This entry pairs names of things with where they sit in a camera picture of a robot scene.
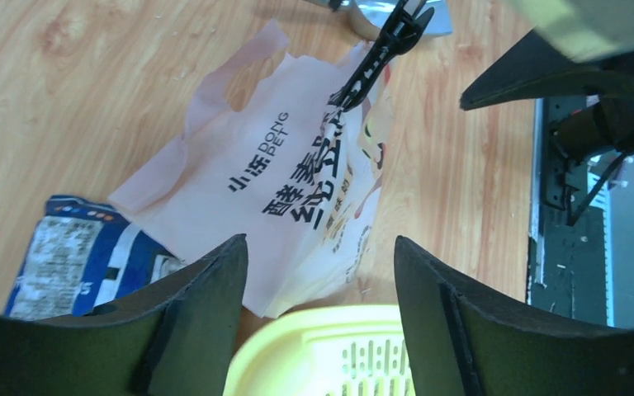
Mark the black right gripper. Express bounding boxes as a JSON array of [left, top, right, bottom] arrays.
[[459, 31, 634, 162]]

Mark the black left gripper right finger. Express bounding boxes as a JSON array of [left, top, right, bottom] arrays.
[[394, 236, 634, 395]]

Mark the pink cat litter bag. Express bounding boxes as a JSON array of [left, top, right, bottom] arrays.
[[109, 21, 393, 318]]

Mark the yellow plastic litter box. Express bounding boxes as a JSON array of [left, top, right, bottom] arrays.
[[224, 304, 415, 396]]

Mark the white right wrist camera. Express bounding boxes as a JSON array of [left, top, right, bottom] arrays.
[[508, 0, 634, 62]]

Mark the blue chips bag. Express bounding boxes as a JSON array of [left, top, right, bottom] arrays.
[[4, 195, 186, 320]]

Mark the metal litter scoop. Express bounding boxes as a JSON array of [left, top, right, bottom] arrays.
[[307, 0, 453, 41]]

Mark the black bag clip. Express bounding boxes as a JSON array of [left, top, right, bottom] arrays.
[[328, 15, 431, 111]]

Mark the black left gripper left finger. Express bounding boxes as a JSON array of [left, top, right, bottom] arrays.
[[0, 234, 248, 395]]

